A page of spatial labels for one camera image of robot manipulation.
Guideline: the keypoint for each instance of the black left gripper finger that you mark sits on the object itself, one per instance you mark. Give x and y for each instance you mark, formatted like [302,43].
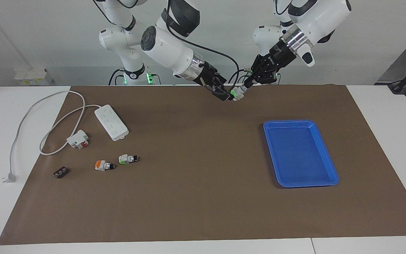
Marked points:
[270,77]
[257,68]

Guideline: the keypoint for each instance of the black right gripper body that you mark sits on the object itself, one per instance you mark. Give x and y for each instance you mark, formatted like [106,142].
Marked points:
[210,77]

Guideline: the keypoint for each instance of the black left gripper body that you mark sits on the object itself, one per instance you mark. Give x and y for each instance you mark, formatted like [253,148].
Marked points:
[280,56]

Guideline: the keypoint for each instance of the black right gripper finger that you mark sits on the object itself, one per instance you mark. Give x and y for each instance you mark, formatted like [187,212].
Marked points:
[228,86]
[220,95]

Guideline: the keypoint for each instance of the selector switch with green block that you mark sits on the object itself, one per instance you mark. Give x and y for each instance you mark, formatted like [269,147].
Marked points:
[239,93]

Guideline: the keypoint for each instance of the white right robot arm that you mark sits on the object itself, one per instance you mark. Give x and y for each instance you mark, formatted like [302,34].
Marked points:
[167,49]

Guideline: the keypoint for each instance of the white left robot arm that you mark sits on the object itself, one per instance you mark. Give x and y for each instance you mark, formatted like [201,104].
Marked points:
[315,17]

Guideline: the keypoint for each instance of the blue plastic tray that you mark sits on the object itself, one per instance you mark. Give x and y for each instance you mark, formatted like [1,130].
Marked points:
[300,155]

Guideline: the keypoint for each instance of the brown paper table mat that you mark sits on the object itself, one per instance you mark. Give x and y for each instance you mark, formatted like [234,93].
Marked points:
[196,176]

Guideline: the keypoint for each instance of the white power strip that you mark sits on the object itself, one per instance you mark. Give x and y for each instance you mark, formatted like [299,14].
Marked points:
[111,122]

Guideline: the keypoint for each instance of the white red circuit breaker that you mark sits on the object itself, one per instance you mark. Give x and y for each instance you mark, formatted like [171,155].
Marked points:
[77,139]

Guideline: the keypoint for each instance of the small dark brown component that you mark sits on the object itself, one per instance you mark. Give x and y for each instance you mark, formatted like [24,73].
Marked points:
[60,173]

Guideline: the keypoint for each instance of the green push-button switch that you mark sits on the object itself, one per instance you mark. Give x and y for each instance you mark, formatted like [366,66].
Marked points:
[125,159]

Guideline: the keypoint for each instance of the selector switch with orange block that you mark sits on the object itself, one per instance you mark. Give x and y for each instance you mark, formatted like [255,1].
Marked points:
[100,165]

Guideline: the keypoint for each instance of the white wall socket box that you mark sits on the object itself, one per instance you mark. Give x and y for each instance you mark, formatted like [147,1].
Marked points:
[32,77]

